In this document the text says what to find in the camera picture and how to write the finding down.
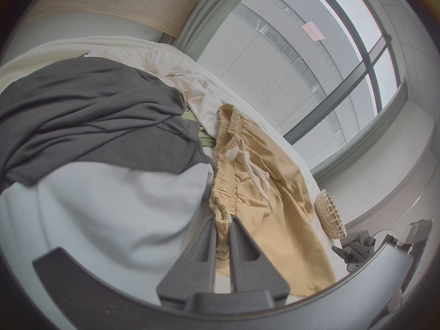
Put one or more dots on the grey-green curtain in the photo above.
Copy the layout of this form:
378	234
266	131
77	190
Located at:
199	22

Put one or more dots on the white garment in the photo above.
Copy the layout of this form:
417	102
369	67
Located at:
206	101

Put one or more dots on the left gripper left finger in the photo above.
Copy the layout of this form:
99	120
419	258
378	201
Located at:
192	270

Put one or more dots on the green garment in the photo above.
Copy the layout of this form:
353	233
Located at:
206	140

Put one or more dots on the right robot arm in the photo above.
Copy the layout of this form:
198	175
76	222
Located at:
417	230

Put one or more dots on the pale blue garment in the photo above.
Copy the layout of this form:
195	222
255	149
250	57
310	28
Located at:
120	211

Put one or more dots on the black garment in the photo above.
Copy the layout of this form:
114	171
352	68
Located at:
86	115

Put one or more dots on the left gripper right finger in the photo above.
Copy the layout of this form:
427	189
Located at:
251	270

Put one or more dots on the tan shorts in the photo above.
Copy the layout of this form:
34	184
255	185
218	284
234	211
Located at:
275	201

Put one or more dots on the round woven basket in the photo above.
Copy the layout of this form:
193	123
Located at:
330	215

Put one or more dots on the bed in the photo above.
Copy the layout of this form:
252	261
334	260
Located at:
103	2

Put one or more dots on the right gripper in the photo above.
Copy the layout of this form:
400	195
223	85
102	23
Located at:
357	254

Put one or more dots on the window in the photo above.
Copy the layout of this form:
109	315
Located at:
275	81

